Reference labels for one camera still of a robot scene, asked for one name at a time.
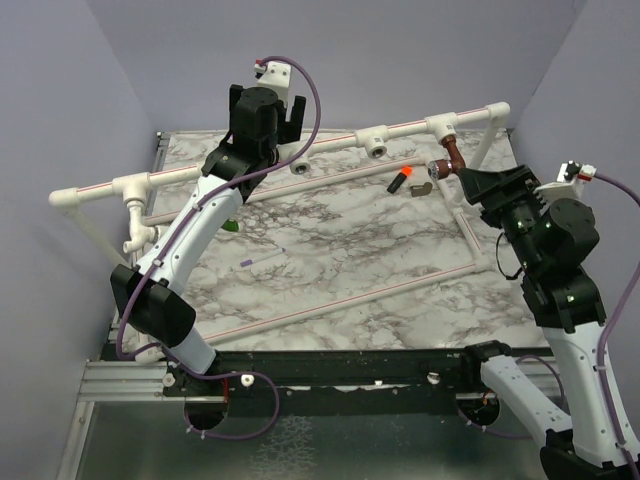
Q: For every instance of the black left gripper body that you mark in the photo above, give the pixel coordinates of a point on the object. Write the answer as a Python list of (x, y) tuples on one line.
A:
[(282, 134)]

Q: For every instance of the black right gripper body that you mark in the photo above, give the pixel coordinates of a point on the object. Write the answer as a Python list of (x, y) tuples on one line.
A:
[(493, 211)]

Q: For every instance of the brown plastic faucet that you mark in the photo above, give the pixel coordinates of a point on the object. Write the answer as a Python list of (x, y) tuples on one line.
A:
[(443, 168)]

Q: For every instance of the white PVC pipe frame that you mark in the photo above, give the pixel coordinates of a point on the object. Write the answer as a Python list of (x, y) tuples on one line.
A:
[(362, 268)]

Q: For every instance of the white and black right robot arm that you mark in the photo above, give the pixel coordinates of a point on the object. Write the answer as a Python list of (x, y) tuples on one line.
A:
[(552, 232)]

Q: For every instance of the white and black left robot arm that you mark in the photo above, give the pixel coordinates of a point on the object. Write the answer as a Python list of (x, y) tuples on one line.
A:
[(148, 296)]

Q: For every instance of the orange and black highlighter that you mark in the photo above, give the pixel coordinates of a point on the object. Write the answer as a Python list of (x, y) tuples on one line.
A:
[(399, 179)]

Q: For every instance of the green plastic faucet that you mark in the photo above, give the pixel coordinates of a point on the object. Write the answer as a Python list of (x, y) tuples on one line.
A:
[(231, 226)]

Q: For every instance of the purple and white pen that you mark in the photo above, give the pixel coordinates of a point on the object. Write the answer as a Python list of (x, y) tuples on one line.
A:
[(263, 257)]

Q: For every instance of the white plastic faucet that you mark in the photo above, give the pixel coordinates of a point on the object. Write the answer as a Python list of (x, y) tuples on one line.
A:
[(139, 233)]

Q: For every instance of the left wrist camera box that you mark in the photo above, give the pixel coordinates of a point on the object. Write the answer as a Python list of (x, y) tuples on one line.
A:
[(274, 75)]

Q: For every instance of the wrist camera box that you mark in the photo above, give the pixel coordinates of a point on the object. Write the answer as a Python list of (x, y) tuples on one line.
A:
[(570, 182), (274, 75)]

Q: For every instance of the grey metal bracket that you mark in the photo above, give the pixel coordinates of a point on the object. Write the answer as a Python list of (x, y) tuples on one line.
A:
[(420, 190)]

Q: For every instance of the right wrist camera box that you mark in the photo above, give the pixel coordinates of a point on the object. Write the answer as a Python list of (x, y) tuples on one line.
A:
[(570, 182)]

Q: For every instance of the black front mounting rail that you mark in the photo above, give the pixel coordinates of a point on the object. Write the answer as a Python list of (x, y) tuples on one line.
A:
[(306, 383)]

